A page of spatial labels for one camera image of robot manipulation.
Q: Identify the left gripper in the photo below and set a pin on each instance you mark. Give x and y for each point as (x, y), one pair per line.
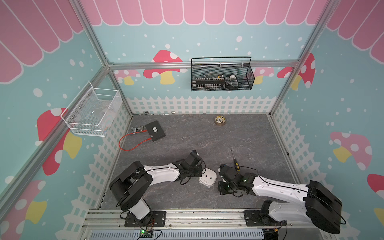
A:
(199, 167)

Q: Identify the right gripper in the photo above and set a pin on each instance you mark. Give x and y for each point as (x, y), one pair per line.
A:
(220, 183)

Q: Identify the black yellow screwdriver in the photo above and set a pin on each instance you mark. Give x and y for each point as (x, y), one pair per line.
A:
(236, 164)

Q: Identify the white alarm clock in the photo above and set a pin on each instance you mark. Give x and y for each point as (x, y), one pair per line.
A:
(208, 178)

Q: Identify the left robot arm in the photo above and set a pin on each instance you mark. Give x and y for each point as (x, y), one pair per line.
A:
(129, 187)

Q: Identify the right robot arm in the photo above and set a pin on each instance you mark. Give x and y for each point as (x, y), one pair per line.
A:
(311, 203)

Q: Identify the brown tape roll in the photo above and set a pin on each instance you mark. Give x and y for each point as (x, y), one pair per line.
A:
(220, 120)

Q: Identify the green lit circuit board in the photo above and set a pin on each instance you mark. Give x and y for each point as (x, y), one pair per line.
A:
(146, 234)

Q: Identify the black connector strip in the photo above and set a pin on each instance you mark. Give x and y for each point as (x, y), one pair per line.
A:
(208, 84)

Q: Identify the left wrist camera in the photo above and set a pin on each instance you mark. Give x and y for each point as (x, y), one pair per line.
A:
(193, 159)

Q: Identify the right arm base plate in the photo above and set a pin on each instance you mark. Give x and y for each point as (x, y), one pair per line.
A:
(254, 218)

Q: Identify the black network switch box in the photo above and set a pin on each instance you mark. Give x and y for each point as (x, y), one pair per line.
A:
(155, 131)

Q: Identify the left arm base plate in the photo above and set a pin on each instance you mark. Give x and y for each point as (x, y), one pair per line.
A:
(153, 219)

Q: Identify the metal bracket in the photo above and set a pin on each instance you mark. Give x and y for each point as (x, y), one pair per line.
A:
(137, 129)

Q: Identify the black wire basket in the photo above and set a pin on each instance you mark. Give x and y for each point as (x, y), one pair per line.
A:
(236, 71)

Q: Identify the aluminium rail frame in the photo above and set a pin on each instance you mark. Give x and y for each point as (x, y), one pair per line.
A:
(208, 224)

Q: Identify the white wire basket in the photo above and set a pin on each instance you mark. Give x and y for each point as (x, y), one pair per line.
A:
(93, 111)

